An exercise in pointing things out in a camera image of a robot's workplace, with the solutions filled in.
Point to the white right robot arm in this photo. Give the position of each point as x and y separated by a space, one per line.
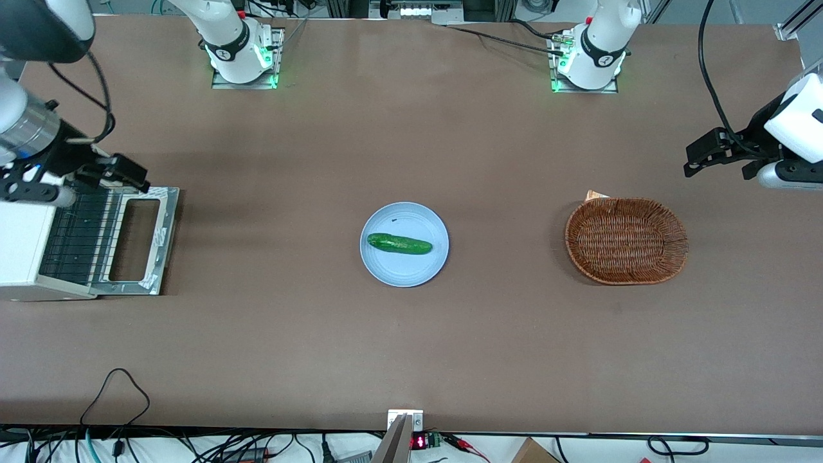
235 45

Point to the beige paper tag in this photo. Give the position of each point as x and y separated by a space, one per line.
595 195

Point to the green cucumber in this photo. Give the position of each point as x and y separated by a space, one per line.
400 244

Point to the brown cardboard box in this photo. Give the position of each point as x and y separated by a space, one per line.
533 452

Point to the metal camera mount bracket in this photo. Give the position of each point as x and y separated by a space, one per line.
405 421

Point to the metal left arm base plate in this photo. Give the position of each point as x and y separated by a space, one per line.
611 89

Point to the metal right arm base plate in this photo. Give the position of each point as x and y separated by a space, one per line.
278 58

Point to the brown wicker basket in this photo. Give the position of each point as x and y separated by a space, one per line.
627 241

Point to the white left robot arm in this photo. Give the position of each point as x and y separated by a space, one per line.
601 45

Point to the aluminium profile rail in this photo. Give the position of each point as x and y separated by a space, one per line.
797 19

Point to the red alligator clip lead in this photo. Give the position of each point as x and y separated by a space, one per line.
466 445

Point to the metal oven rack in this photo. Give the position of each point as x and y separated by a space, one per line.
77 238

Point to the white toaster oven body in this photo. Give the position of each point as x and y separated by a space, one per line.
19 251

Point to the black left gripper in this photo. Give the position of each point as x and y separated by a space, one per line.
756 130

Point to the light blue plate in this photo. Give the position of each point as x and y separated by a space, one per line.
411 270

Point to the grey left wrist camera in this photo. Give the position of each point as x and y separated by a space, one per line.
791 175

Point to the red digit display module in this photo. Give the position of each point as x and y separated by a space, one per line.
421 442

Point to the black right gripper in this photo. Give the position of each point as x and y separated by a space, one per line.
67 156

